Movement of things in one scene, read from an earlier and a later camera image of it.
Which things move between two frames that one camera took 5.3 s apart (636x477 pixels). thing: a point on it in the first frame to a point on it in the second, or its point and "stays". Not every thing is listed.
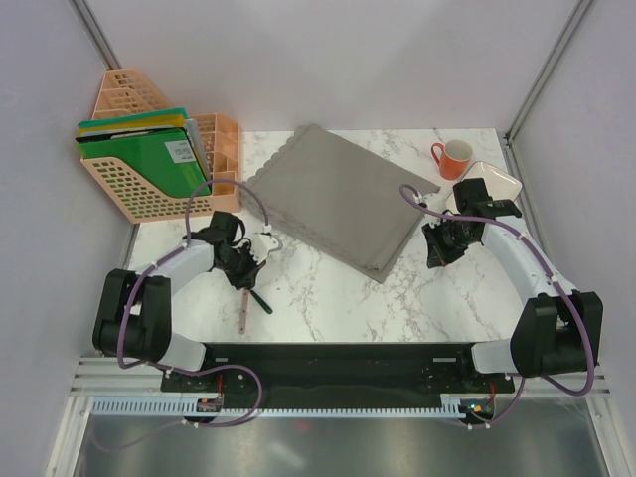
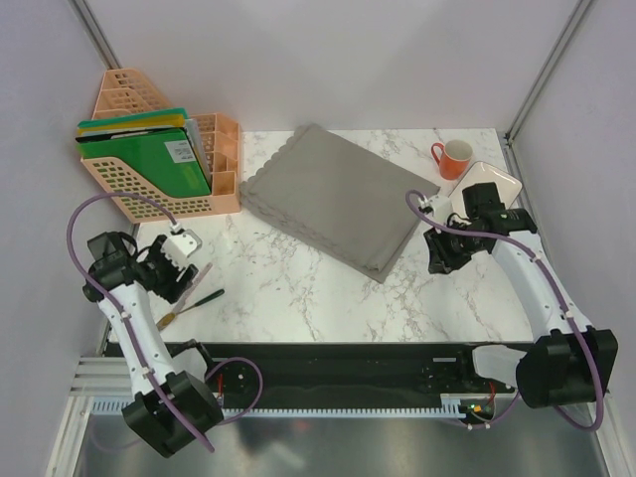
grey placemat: (341, 198) stays
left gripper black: (246, 280) to (172, 290)
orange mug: (454, 158) stays
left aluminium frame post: (94, 33) stays
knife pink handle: (244, 309) to (189, 292)
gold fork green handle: (253, 293) to (165, 320)
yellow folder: (176, 120) stays
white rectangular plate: (500, 184) stays
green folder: (164, 162) stays
